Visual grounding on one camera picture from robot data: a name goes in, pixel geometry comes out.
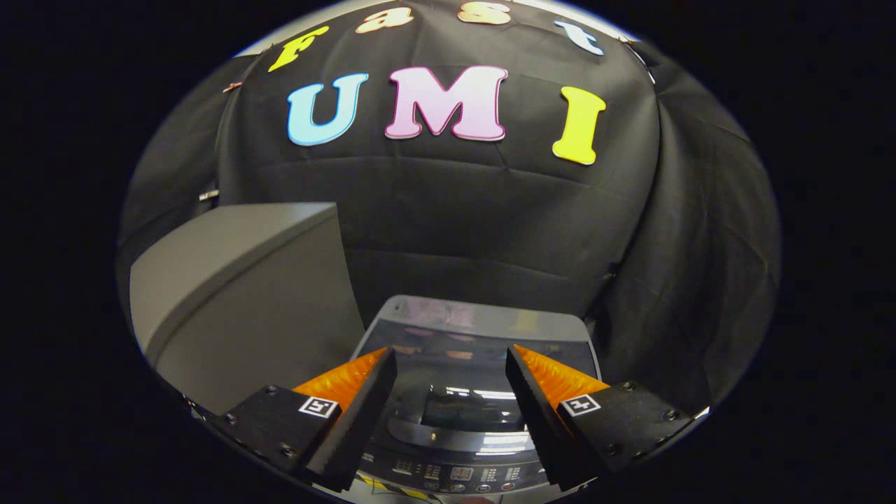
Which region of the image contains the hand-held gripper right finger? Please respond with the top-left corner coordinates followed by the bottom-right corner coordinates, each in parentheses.
top-left (505, 343), bottom-right (699, 491)

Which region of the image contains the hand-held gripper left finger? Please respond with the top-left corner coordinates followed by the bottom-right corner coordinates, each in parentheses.
top-left (210, 346), bottom-right (398, 494)

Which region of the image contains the grey washing machine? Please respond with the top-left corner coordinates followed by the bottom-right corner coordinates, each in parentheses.
top-left (311, 294), bottom-right (604, 504)

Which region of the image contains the black backdrop cloth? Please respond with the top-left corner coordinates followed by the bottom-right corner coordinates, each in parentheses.
top-left (115, 0), bottom-right (782, 422)

